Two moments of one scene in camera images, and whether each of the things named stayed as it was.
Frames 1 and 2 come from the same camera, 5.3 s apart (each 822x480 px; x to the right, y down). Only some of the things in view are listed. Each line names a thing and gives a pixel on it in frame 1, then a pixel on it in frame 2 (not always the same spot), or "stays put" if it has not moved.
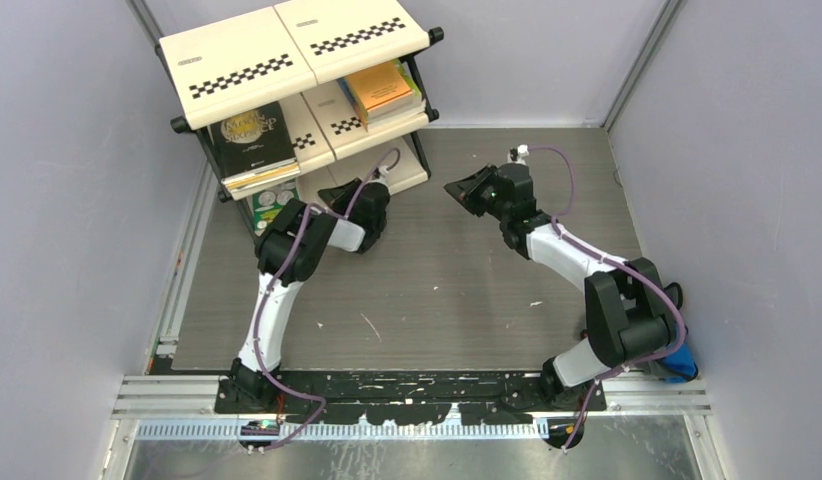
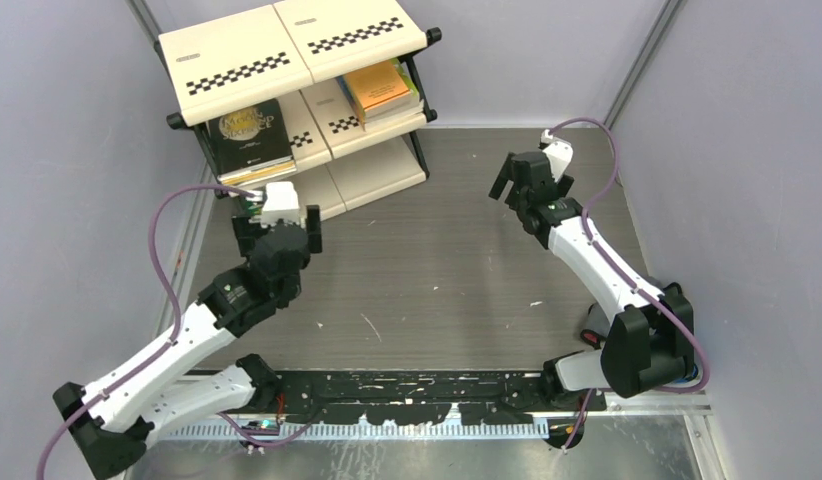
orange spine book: [380, 90] stays put
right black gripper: [466, 191] → [502, 179]
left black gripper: [337, 197] → [312, 225]
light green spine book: [417, 98] stays put
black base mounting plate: [407, 397] stays put
